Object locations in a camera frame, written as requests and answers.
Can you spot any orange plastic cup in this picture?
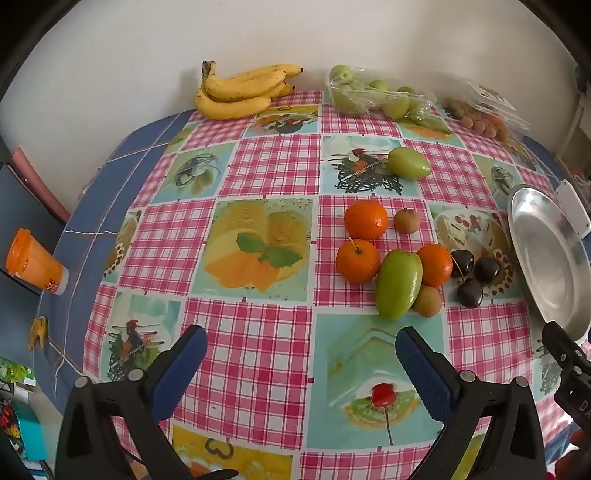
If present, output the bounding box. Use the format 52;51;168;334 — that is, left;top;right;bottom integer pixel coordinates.
6;227;68;296

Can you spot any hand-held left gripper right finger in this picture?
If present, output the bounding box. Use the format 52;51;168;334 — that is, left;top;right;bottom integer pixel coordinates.
396;327;548;480

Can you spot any green mango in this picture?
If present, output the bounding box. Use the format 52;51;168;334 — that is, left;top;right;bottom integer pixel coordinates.
375;248;424;320
386;147;432;181

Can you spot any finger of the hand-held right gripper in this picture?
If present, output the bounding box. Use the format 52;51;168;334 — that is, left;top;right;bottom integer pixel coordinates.
542;322;590;373

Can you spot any orange tangerine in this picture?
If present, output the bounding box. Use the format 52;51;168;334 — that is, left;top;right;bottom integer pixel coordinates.
344;200;389;241
335;239;380;284
417;244;454;288

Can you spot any teal box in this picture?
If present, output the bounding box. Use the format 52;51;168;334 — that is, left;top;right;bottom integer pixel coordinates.
14;401;47;462

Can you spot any yellow banana bunch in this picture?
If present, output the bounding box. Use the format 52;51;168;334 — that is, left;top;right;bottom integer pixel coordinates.
194;60;304;121

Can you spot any round metal plate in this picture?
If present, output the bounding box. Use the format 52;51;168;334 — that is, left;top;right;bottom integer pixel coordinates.
507;184;591;344

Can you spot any brown kiwi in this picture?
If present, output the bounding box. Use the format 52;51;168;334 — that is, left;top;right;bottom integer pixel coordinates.
394;208;420;234

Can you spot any small yellow peel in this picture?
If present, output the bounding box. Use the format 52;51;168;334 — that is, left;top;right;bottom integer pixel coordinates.
28;316;49;350

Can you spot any green printed package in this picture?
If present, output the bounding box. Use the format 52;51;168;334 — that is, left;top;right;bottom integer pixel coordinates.
0;357;35;384

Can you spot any bag of green guavas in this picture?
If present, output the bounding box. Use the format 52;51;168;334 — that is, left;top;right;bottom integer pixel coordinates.
326;65;437;121

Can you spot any pile of longans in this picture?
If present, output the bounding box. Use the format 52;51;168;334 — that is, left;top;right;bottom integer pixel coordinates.
447;99;511;138

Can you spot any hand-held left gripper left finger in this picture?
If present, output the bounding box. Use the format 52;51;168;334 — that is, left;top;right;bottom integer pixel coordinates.
54;324;208;480

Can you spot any pink checkered tablecloth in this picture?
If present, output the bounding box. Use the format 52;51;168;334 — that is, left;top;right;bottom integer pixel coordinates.
83;90;583;480

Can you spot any dark chair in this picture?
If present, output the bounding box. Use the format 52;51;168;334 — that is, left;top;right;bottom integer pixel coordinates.
0;148;70;296

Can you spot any dark plum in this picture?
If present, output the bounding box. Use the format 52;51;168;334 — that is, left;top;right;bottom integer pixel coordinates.
457;278;484;309
450;249;475;278
475;256;502;284

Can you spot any clear clamshell box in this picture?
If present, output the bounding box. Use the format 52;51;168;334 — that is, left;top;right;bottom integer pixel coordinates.
443;76;532;141

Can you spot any pile of green jujubes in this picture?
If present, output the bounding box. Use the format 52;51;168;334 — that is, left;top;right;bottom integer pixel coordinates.
329;65;432;120

